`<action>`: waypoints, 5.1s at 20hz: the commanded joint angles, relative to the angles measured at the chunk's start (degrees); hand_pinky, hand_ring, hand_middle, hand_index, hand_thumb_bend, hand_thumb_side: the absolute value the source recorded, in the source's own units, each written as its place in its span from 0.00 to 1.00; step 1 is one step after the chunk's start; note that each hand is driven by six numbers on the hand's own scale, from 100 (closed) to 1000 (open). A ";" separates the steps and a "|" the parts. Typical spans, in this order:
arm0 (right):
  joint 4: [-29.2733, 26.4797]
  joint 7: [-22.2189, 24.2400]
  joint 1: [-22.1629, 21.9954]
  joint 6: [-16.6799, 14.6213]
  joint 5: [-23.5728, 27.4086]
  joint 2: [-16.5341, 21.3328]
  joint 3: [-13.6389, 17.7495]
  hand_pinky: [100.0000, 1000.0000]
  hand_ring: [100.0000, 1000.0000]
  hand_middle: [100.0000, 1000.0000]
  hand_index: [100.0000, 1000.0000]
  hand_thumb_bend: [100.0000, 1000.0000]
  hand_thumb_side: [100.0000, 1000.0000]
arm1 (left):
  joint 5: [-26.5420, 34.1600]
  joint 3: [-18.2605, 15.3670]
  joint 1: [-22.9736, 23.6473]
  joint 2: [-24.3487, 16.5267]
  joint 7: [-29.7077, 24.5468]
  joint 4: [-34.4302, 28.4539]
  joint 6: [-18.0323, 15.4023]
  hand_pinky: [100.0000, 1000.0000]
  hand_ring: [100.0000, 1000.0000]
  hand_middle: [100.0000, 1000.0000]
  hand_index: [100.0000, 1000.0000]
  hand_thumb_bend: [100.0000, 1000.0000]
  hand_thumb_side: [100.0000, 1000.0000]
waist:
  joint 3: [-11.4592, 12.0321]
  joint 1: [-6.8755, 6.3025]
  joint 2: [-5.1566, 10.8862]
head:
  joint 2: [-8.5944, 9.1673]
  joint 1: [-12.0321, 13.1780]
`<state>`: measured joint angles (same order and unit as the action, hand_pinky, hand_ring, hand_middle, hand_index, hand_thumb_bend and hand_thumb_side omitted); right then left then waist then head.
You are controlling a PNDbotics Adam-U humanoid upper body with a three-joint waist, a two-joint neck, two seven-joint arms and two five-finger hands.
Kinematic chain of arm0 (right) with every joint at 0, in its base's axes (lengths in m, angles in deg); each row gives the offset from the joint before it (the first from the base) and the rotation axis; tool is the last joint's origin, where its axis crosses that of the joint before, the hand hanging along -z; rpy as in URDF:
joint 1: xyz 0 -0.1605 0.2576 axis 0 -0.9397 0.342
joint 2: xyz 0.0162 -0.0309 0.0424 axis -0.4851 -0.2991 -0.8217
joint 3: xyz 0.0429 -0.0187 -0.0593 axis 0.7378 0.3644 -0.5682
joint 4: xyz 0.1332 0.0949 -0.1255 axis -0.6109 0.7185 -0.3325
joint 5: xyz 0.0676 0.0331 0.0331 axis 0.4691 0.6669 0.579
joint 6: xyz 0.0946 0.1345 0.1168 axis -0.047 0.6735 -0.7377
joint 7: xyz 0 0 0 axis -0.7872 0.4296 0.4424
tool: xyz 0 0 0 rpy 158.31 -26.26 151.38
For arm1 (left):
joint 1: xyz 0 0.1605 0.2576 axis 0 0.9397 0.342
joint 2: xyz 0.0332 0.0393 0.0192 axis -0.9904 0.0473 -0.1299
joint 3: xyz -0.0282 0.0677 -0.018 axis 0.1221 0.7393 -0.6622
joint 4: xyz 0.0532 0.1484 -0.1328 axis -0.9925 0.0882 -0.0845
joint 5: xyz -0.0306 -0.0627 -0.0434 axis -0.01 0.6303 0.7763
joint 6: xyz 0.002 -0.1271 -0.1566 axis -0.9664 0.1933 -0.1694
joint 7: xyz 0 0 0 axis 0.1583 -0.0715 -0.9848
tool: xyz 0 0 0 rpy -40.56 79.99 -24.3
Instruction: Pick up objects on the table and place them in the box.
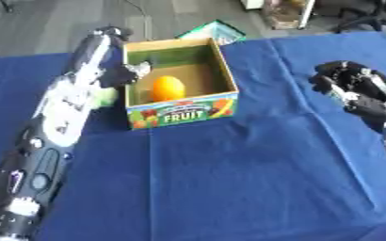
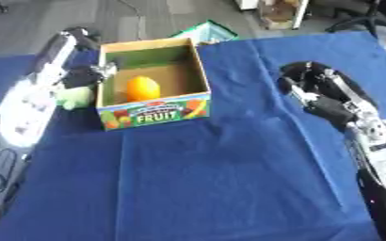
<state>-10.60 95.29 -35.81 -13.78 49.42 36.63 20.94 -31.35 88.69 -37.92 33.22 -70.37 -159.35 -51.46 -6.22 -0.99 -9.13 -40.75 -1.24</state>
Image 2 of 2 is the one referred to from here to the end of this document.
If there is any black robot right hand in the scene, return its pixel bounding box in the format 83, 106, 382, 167
275, 60, 381, 133

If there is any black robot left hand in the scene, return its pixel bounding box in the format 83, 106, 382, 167
57, 26, 120, 90

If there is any pale green soft toy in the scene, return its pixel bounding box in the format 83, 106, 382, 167
55, 86, 96, 111

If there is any tan cardboard box green inside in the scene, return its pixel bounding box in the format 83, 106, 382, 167
94, 37, 213, 132

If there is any orange toy fruit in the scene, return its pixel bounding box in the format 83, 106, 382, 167
125, 75, 162, 103

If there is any black office chair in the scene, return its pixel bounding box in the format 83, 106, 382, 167
325, 0, 386, 40

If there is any white and wooden shelf unit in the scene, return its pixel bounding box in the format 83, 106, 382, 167
233, 0, 312, 31

